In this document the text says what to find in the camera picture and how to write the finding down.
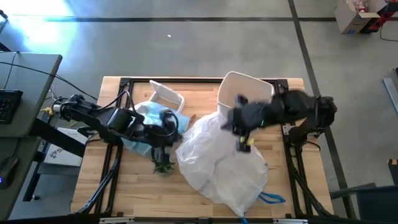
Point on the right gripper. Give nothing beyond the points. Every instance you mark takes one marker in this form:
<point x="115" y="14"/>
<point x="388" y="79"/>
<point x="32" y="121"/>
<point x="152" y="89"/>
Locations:
<point x="248" y="116"/>

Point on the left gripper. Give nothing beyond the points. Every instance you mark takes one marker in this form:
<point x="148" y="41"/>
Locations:
<point x="161" y="137"/>

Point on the succulent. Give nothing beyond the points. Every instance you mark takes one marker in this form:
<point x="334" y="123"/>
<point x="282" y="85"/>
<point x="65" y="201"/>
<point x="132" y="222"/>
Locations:
<point x="163" y="168"/>

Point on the white plastic trash bin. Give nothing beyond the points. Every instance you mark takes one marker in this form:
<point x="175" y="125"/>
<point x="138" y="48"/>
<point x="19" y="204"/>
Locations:
<point x="245" y="90"/>

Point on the blue plastic bin liner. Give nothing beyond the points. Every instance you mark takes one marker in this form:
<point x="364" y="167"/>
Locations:
<point x="149" y="121"/>

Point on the large white plastic bag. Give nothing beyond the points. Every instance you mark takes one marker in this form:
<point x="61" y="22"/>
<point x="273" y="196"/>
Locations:
<point x="217" y="168"/>

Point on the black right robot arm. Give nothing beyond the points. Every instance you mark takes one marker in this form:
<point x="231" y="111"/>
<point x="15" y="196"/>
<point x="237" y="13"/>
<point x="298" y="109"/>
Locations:
<point x="311" y="112"/>

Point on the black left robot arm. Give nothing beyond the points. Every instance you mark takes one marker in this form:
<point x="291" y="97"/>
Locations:
<point x="93" y="115"/>

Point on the white printed box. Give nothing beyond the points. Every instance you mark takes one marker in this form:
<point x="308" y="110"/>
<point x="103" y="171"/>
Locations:
<point x="65" y="152"/>

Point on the grey desk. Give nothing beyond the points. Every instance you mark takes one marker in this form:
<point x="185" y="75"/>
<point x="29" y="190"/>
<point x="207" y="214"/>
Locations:
<point x="31" y="77"/>
<point x="28" y="155"/>

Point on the open cardboard box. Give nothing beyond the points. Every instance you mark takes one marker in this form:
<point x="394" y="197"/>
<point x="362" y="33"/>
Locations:
<point x="351" y="18"/>

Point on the grey metal bar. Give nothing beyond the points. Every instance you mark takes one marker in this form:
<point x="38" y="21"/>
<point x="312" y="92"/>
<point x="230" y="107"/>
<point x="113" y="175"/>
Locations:
<point x="391" y="93"/>

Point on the dark blue chair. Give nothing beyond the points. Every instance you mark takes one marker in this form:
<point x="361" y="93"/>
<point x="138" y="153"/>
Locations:
<point x="373" y="202"/>

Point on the black computer mouse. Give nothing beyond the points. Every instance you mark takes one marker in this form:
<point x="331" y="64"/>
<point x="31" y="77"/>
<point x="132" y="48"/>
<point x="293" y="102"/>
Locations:
<point x="7" y="171"/>

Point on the black keyboard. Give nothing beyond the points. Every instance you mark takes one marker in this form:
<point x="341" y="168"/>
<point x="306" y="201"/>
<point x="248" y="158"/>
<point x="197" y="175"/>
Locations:
<point x="9" y="105"/>

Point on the red and black equipment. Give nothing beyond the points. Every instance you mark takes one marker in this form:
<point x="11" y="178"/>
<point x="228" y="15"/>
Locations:
<point x="382" y="18"/>

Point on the silver corner bracket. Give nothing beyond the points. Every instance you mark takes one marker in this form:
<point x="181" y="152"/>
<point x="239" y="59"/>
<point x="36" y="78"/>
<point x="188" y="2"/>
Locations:
<point x="287" y="129"/>

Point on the black aluminium table frame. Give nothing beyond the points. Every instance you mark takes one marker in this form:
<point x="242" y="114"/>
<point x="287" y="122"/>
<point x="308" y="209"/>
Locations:
<point x="186" y="80"/>

